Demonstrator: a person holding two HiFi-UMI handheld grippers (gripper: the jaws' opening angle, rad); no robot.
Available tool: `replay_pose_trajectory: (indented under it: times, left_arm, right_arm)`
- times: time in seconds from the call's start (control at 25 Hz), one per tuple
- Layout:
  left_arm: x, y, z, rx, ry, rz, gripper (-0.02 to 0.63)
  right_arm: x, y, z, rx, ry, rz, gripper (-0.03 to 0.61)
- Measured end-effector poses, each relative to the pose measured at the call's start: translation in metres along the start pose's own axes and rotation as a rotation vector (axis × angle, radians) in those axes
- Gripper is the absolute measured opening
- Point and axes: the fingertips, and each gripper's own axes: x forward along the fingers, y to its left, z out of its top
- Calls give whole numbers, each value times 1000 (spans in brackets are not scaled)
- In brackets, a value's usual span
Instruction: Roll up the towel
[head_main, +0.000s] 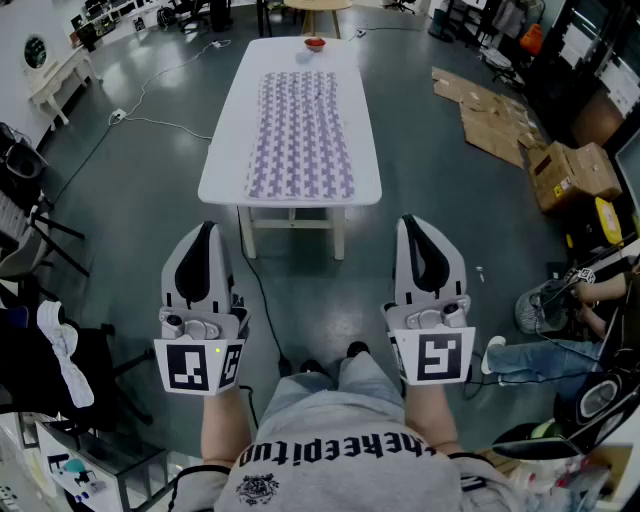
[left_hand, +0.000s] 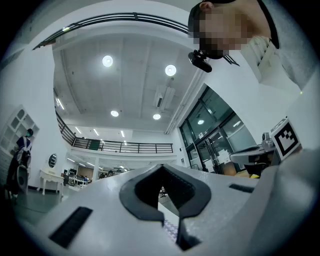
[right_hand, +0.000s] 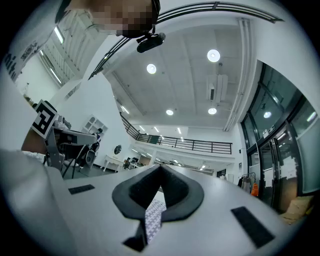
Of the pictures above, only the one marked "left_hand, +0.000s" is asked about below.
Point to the black metal railing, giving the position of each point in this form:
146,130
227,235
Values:
125,147

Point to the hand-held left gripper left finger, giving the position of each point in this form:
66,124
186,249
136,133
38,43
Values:
105,225

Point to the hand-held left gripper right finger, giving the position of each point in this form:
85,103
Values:
220,197

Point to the white console table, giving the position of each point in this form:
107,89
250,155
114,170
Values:
51,176

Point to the round ceiling light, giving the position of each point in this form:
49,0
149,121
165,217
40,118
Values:
114,113
170,70
107,61
156,116

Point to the oval wall mirror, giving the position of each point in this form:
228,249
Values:
52,160

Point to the purple white patterned towel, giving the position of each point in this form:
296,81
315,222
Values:
170,227

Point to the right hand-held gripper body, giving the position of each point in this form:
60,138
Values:
286,140

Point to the white shelf unit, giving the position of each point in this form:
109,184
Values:
15,120

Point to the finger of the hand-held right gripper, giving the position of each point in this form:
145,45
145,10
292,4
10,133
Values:
245,153

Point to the glass door front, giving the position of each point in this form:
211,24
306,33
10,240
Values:
212,125

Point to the white ceiling air conditioner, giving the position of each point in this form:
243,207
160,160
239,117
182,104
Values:
163,97

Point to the black curved ceiling rail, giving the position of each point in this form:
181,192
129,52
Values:
100,18

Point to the person's head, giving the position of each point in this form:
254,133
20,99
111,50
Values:
225,25

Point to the person's grey sweatshirt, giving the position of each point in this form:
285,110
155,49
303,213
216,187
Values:
292,50

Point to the black wearable camera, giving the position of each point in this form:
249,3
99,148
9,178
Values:
200,62

